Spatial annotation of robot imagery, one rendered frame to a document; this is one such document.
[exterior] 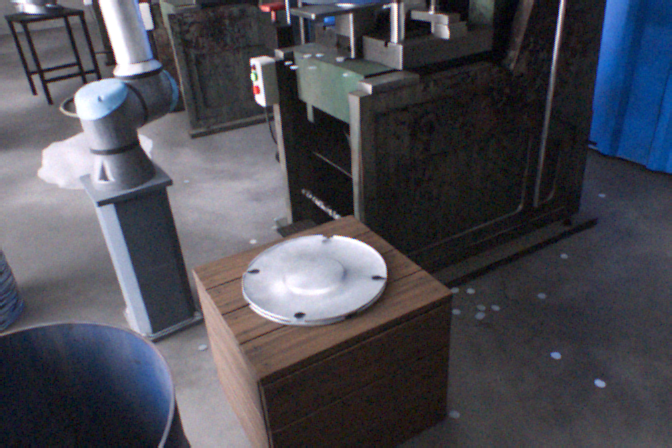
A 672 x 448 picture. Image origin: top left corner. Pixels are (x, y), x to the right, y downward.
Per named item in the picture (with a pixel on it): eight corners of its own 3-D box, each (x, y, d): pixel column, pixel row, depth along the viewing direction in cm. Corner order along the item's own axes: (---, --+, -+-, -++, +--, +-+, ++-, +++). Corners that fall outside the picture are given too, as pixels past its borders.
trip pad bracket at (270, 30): (282, 88, 171) (275, 23, 161) (270, 82, 178) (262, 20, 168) (299, 85, 173) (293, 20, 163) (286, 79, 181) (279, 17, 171)
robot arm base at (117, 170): (100, 197, 126) (88, 158, 121) (86, 176, 137) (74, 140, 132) (163, 178, 133) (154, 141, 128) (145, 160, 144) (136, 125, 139)
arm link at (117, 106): (76, 147, 127) (57, 90, 121) (117, 128, 138) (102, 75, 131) (115, 152, 123) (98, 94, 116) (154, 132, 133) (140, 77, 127)
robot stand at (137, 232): (142, 348, 146) (94, 202, 124) (123, 314, 160) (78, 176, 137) (206, 321, 154) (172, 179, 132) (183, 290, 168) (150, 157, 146)
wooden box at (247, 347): (283, 510, 103) (259, 379, 86) (219, 384, 132) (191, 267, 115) (447, 418, 119) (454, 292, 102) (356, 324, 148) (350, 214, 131)
